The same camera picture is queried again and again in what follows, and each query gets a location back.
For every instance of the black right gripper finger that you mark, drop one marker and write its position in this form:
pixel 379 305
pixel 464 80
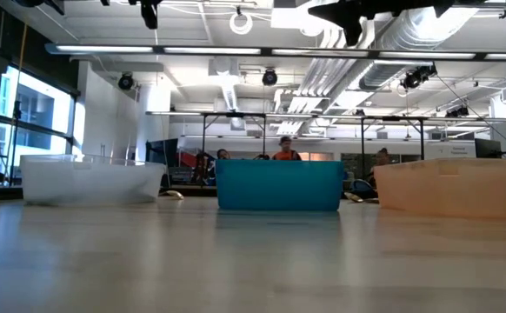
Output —
pixel 335 15
pixel 333 6

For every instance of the teal plastic bin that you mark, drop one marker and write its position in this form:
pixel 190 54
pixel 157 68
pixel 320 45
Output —
pixel 279 187

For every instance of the clear plastic bin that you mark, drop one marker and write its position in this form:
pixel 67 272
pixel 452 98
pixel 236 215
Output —
pixel 88 182

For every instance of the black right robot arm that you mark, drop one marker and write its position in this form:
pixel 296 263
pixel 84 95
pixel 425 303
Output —
pixel 444 6

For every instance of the black monitor on arm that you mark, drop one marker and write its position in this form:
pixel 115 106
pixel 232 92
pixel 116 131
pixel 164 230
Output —
pixel 488 148

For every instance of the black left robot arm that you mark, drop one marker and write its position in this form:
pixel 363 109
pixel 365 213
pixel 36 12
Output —
pixel 40 3

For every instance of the white ceiling pipes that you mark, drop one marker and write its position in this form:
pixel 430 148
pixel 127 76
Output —
pixel 331 65

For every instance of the long ceiling light strip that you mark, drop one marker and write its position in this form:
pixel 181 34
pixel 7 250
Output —
pixel 170 113
pixel 105 48

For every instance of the black round spotlight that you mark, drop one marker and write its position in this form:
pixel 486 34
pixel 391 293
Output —
pixel 269 77
pixel 125 81

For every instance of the black spotlight cluster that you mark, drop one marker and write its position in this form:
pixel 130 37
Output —
pixel 416 77

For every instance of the white ceiling vent column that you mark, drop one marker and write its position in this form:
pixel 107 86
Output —
pixel 224 82

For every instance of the small black spotlight pair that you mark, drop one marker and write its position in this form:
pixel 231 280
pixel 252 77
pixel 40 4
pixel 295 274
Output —
pixel 457 112

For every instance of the person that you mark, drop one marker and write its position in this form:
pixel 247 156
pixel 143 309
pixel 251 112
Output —
pixel 381 158
pixel 223 154
pixel 285 152

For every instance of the dark background monitor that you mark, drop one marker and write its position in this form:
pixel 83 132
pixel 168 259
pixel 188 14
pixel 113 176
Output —
pixel 161 152

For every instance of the black ceiling track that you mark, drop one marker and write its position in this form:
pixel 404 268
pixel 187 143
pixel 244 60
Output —
pixel 496 4

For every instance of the red background object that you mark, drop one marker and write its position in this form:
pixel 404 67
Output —
pixel 190 158

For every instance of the white sign panel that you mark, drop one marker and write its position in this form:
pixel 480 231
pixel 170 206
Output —
pixel 450 150

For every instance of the dark blue bag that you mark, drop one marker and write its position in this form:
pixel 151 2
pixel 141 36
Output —
pixel 361 189

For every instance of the gold spoon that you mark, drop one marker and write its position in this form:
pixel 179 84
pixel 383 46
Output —
pixel 172 194
pixel 354 197

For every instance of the thin black pole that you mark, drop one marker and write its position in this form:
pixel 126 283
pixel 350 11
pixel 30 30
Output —
pixel 15 143

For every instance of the orange plastic bin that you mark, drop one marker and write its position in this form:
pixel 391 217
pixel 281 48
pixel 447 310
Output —
pixel 453 191

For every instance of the silver spiral air duct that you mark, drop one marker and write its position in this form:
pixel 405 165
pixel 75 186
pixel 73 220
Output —
pixel 409 39

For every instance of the black background rig frame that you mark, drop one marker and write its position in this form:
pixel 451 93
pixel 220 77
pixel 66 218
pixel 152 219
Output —
pixel 204 139
pixel 362 139

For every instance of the black aluminium rig frame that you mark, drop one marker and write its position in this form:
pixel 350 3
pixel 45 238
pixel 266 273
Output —
pixel 196 191

